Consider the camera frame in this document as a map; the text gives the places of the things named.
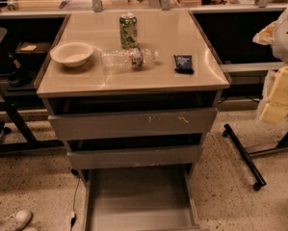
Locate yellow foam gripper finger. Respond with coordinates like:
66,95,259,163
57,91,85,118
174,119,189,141
259,64,288,123

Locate clear plastic water bottle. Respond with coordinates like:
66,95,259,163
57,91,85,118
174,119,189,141
100,47,159,70

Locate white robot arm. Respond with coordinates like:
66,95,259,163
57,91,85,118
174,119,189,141
259,7,288,123

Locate grey middle drawer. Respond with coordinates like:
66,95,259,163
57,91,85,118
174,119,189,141
67,134,202,169

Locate grey open bottom drawer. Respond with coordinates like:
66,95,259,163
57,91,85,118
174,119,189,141
82,166,208,231

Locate grey drawer cabinet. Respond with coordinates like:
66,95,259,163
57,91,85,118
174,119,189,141
37,10,229,181

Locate grey top drawer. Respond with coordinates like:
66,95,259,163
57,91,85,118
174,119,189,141
49,91,218,141

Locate black wheeled stand base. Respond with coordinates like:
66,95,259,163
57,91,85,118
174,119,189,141
223,124,288,192

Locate dark blue snack packet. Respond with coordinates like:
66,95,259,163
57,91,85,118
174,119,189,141
174,55,195,74

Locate green soda can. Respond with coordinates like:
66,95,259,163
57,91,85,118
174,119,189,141
119,13,137,49

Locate white bowl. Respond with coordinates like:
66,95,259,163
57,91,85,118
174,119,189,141
50,41,94,67

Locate white sneaker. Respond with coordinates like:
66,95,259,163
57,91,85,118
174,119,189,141
0,210,33,231

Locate black cable on floor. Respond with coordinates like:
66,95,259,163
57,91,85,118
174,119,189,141
69,176,82,231

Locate black table frame left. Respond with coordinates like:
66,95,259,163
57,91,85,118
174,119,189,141
0,80,65,175

